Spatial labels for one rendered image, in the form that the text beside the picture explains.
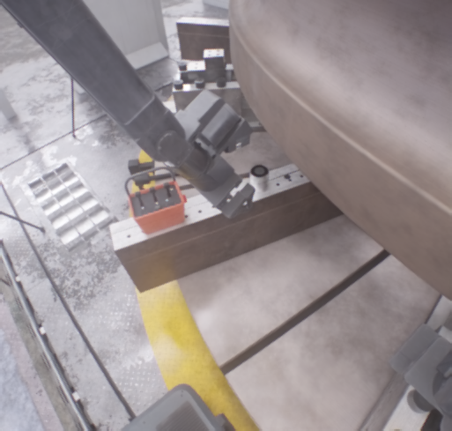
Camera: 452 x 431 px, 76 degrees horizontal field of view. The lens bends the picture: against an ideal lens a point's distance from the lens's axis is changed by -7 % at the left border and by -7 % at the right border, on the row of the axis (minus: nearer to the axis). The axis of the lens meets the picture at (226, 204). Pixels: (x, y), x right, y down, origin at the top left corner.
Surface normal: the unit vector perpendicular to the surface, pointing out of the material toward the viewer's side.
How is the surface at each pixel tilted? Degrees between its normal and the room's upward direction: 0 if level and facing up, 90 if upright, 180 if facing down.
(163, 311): 0
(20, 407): 0
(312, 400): 0
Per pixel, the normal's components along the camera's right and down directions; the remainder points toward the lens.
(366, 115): -0.65, -0.19
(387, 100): -0.83, 0.11
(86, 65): 0.60, 0.60
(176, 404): -0.06, -0.65
